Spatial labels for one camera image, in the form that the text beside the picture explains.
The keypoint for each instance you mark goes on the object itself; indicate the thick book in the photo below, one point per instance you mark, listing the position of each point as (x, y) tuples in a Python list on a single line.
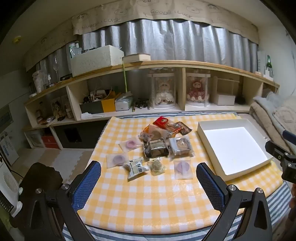
[(136, 58)]

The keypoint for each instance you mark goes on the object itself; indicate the black fluffy item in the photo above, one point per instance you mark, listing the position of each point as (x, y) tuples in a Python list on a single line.
[(240, 100)]

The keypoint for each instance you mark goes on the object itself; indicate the red dress doll display case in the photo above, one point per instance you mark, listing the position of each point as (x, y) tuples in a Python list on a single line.
[(197, 89)]

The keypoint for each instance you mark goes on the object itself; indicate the yellow ceiling fixture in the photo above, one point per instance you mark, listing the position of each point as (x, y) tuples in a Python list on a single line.
[(16, 39)]

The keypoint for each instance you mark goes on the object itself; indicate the grey curtain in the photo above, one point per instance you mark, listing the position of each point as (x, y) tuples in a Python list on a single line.
[(161, 41)]

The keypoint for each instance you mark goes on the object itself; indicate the cream dress doll display case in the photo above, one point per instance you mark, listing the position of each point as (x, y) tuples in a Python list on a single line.
[(163, 90)]

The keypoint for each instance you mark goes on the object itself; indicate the green glass bottle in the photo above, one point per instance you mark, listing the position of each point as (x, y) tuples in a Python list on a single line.
[(268, 64)]

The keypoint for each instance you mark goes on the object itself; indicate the grey mooncake packet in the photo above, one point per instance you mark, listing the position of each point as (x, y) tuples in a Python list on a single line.
[(181, 144)]

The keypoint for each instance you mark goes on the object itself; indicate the tissue box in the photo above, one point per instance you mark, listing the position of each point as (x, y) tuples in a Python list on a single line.
[(123, 103)]

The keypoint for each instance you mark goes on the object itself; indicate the orange windowed snack packet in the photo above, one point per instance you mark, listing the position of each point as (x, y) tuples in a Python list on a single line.
[(153, 134)]

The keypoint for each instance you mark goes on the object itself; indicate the yellow checkered tablecloth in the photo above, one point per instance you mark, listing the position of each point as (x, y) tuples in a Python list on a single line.
[(150, 197)]

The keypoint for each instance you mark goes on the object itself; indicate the white textured storage box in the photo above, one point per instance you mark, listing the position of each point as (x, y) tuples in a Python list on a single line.
[(92, 61)]

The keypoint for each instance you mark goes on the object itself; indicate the small white box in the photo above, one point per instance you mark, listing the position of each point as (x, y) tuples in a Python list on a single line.
[(225, 99)]

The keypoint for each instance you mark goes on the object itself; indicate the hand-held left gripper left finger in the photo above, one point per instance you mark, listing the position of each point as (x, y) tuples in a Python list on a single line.
[(86, 185)]

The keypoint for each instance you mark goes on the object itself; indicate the cream knit blanket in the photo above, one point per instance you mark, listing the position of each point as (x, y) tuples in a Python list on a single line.
[(285, 115)]

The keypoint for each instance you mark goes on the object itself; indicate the green pastry clear packet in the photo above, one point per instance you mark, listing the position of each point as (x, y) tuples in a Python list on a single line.
[(157, 166)]

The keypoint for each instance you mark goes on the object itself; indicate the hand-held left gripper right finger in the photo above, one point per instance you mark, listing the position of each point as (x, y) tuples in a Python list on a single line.
[(210, 185)]

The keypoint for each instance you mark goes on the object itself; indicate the printed picture cards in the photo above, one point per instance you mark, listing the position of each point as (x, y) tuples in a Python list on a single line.
[(57, 106)]

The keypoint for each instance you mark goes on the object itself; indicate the white shallow tray box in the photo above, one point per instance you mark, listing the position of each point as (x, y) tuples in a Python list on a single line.
[(233, 150)]

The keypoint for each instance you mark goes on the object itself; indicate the red snack packet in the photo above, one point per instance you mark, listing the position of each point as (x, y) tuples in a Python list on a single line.
[(161, 121)]

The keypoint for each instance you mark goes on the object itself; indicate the beige fleece blanket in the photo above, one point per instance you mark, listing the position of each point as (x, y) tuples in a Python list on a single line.
[(261, 120)]

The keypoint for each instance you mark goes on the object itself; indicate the green ribbon bookmark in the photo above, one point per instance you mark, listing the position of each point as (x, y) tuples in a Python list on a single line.
[(125, 76)]

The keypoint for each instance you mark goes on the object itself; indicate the red box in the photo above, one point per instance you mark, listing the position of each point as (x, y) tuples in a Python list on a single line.
[(48, 141)]

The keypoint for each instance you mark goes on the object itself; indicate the brown gold-striped snack packet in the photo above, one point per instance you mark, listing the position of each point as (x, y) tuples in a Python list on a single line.
[(182, 129)]

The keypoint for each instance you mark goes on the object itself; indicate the light grey blanket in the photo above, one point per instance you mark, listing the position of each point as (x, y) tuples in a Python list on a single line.
[(269, 99)]

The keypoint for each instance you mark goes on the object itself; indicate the white fan heater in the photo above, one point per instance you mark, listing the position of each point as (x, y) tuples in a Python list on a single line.
[(7, 192)]

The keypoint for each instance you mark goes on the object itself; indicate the dark foil cake packet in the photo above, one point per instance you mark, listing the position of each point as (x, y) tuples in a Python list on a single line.
[(156, 148)]

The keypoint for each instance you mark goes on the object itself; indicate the wooden shelf unit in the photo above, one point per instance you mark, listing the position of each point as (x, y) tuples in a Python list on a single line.
[(185, 64)]

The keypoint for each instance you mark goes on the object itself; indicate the white paper bag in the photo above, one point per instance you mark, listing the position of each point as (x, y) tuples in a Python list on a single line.
[(8, 148)]

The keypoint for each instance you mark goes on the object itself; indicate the yellow and dark box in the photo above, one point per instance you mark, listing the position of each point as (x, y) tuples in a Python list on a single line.
[(101, 105)]

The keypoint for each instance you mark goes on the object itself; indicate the beige printed valance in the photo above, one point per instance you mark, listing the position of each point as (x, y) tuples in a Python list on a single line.
[(161, 11)]

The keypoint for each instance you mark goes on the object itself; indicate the wine glass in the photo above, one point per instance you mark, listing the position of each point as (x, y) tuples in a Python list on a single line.
[(55, 63)]

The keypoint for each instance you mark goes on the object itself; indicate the glass jar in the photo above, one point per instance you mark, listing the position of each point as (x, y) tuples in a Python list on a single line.
[(39, 80)]

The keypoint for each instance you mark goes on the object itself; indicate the clear glass bottle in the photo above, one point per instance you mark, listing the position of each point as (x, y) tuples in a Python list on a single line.
[(75, 49)]

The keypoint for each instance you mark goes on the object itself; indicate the white candy packet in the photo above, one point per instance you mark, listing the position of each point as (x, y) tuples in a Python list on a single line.
[(136, 168)]

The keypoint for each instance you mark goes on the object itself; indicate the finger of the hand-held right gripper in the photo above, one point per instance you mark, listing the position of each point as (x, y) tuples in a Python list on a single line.
[(276, 148), (290, 134)]

